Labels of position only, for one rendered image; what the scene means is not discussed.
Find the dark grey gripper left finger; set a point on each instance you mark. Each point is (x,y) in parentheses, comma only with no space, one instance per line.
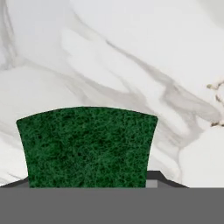
(18,184)

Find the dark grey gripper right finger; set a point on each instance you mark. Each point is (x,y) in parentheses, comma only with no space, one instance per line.
(163,180)

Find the green scrubbing sponge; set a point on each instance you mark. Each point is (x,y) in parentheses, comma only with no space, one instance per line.
(87,147)

